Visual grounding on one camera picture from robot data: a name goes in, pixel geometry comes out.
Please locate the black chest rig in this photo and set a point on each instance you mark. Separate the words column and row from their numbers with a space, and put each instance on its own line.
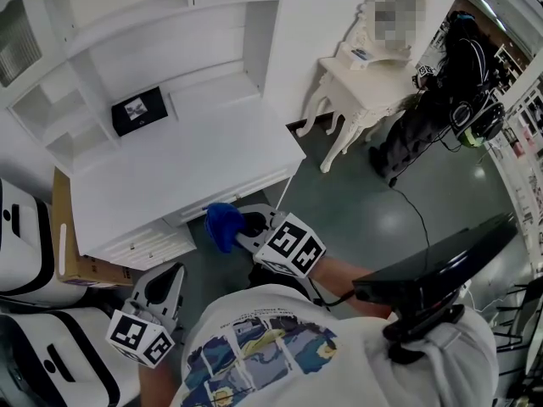
column 445, row 261

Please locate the white ribbed glass cabinet door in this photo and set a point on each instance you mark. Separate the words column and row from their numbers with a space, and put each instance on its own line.
column 17, row 40

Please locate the cream dressing table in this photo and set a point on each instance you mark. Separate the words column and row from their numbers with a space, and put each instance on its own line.
column 369, row 87

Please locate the blue wiping cloth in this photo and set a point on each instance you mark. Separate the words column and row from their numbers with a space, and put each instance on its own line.
column 222, row 227

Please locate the black box with picture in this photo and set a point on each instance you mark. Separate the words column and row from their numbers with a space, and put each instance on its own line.
column 157, row 104

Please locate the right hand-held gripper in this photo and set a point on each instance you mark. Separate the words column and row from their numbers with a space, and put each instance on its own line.
column 292, row 244

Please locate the white display shelf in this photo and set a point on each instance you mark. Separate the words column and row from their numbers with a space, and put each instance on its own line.
column 522, row 163

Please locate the small blue and white box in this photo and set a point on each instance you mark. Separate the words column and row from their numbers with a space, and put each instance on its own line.
column 360, row 57

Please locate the brown cardboard box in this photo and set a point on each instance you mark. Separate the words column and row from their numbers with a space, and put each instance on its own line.
column 61, row 210

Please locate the oval mirror with cream frame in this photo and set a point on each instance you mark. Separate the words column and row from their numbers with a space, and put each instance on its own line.
column 399, row 11

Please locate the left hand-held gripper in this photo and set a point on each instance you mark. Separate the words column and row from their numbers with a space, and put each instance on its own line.
column 140, row 337

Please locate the person's left forearm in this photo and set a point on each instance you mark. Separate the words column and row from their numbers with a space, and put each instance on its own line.
column 157, row 388

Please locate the person's white printed shirt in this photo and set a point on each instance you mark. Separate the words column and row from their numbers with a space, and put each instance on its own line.
column 339, row 354

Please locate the white shelf cabinet desk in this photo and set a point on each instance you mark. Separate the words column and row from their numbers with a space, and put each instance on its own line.
column 161, row 32

